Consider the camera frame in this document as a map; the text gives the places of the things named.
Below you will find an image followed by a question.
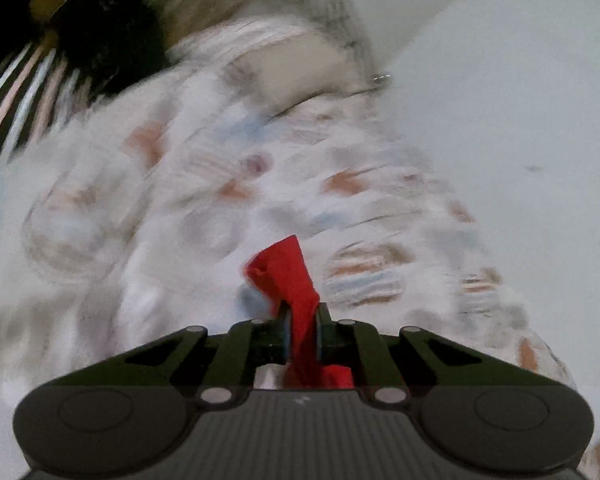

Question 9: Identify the red cloth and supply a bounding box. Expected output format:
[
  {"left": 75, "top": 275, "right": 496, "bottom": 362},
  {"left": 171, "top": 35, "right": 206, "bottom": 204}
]
[{"left": 243, "top": 234, "right": 355, "bottom": 391}]

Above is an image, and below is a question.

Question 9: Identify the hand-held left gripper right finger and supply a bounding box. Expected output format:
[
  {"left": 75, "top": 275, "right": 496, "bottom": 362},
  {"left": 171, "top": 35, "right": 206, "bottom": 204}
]
[{"left": 316, "top": 302, "right": 546, "bottom": 405}]

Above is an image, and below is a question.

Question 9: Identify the beige pillow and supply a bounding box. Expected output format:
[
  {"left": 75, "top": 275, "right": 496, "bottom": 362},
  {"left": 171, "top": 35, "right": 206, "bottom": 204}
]
[{"left": 225, "top": 27, "right": 376, "bottom": 113}]

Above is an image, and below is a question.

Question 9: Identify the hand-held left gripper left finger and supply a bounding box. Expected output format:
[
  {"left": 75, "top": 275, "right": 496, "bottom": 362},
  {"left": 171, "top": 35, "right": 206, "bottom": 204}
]
[{"left": 65, "top": 304, "right": 287, "bottom": 405}]

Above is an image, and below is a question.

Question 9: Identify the black white striped cloth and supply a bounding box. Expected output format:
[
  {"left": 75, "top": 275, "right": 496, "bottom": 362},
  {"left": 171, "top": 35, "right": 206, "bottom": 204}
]
[{"left": 0, "top": 42, "right": 88, "bottom": 176}]

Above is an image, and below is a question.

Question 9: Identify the dark cloth with yellow patch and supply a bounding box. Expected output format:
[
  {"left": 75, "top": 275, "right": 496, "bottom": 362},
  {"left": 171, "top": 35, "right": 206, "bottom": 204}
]
[{"left": 0, "top": 0, "right": 173, "bottom": 103}]

